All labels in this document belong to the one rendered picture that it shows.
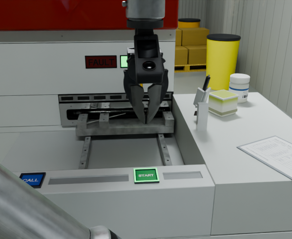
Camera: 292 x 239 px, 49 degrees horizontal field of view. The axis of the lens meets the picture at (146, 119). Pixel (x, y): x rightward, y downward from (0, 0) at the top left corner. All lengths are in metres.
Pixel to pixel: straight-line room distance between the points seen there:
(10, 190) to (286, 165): 0.64
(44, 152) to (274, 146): 0.75
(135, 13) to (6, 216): 0.40
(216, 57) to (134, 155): 3.46
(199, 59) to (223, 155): 4.74
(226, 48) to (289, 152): 3.59
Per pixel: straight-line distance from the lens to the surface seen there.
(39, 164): 1.13
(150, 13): 0.61
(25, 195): 0.41
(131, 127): 1.20
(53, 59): 1.26
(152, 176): 0.75
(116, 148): 1.18
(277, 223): 0.86
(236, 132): 0.99
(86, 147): 1.13
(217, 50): 4.45
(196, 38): 5.83
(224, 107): 1.08
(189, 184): 0.74
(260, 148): 0.91
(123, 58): 1.23
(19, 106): 1.35
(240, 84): 1.21
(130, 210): 0.75
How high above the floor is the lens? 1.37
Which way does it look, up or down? 23 degrees down
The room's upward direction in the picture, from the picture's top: straight up
